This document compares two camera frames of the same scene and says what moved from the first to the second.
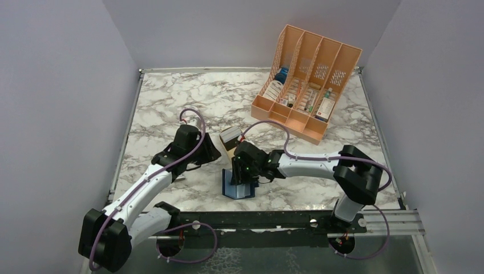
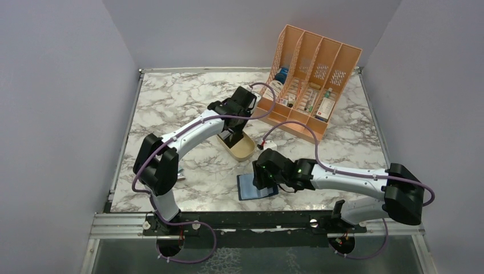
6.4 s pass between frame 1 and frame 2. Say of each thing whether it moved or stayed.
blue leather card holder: moved
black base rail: stayed
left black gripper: moved
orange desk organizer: stayed
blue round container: stayed
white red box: stayed
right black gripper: moved
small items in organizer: stayed
